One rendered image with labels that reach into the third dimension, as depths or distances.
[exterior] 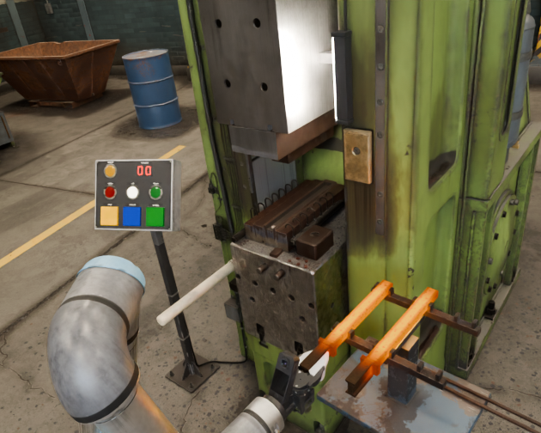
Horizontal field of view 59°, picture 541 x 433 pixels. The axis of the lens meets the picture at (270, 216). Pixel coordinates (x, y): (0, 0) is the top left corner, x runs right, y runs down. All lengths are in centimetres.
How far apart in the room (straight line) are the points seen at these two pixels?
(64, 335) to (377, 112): 105
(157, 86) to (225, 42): 475
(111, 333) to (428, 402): 100
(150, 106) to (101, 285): 557
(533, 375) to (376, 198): 138
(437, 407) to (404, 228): 54
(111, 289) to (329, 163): 140
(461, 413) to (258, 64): 114
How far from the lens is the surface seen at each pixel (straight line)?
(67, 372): 77
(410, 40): 139
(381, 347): 126
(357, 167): 154
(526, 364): 270
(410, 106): 143
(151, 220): 191
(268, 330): 196
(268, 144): 155
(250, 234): 180
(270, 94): 148
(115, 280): 84
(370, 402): 150
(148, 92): 629
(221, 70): 159
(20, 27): 1112
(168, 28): 924
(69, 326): 78
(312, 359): 123
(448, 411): 151
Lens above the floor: 187
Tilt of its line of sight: 29 degrees down
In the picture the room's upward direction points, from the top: 7 degrees counter-clockwise
